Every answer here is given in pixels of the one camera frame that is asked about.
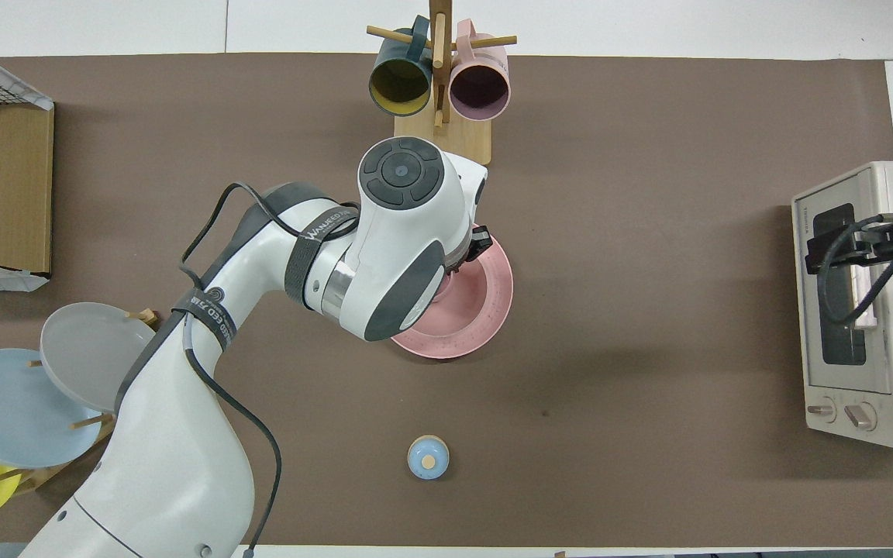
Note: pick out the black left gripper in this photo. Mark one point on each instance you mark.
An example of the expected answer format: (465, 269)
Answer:
(480, 242)

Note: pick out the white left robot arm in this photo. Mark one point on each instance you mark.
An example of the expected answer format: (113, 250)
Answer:
(175, 465)

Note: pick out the pink speckled plate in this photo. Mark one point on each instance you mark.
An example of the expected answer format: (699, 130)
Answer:
(485, 310)

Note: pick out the wooden mug tree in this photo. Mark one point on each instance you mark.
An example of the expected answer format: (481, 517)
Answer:
(442, 128)

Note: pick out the pink mug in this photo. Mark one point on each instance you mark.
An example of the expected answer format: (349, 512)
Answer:
(480, 89)

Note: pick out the toaster oven knob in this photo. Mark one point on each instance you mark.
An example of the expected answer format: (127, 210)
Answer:
(860, 416)
(822, 409)

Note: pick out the brown table mat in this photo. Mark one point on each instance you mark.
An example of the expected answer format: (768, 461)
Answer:
(648, 194)

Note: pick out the dark green mug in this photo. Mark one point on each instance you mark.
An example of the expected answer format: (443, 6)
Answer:
(400, 81)

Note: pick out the wooden plate rack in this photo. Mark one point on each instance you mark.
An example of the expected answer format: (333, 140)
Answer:
(143, 316)

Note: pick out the grey plate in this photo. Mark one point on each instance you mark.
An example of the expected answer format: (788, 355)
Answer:
(90, 349)

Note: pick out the light blue plate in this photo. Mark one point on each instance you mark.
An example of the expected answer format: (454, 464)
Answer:
(12, 411)

